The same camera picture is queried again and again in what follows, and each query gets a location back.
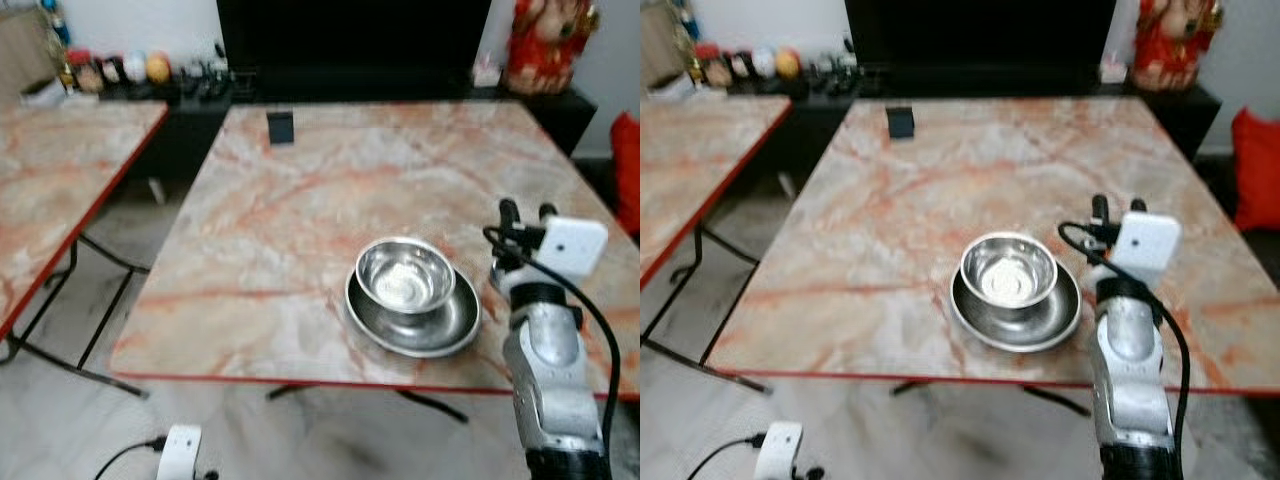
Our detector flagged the red cushion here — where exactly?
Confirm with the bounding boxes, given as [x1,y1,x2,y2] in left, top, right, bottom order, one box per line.
[1232,107,1280,233]
[611,112,641,236]

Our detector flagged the stainless steel bowl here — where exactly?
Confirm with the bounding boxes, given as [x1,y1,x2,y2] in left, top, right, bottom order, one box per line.
[959,232,1059,309]
[355,237,457,315]

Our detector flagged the stainless steel plate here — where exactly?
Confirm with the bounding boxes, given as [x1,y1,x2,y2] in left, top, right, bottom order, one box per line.
[345,262,482,359]
[950,258,1083,353]

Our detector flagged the marble-pattern folding table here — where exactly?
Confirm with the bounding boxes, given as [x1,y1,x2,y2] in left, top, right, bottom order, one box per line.
[0,100,169,398]
[640,95,793,396]
[110,100,641,423]
[705,97,1280,417]

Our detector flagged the red fortune god statue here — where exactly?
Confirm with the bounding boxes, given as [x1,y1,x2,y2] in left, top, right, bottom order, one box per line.
[507,0,599,95]
[1133,0,1223,91]

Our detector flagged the golden trophy figurine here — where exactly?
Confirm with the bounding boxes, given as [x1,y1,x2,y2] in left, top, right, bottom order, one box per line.
[55,10,77,87]
[680,5,702,83]

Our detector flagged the black flat television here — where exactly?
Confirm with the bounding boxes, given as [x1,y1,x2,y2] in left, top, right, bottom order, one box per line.
[217,0,493,74]
[845,0,1118,71]

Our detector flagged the red-lidded clear jar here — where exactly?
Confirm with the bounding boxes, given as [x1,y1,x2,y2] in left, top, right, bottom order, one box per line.
[68,48,102,93]
[697,43,732,88]

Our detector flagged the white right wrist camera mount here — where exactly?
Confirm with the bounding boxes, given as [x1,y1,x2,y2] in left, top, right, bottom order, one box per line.
[538,216,609,279]
[1112,211,1182,281]

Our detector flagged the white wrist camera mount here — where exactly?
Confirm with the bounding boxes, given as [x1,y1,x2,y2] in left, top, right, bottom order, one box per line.
[538,216,609,279]
[1112,211,1182,281]
[752,421,803,480]
[157,425,203,480]

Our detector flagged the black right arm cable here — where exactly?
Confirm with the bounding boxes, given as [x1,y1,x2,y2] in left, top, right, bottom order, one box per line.
[483,225,622,471]
[1058,222,1191,471]

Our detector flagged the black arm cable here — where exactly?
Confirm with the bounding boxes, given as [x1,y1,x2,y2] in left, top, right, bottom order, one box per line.
[685,433,767,480]
[1058,222,1191,471]
[483,225,622,471]
[95,437,167,480]

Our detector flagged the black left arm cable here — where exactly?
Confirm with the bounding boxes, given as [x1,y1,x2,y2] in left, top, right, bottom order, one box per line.
[95,437,167,480]
[685,433,767,480]

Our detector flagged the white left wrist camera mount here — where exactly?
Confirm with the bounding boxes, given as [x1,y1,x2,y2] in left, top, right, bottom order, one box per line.
[157,425,203,480]
[752,421,803,480]

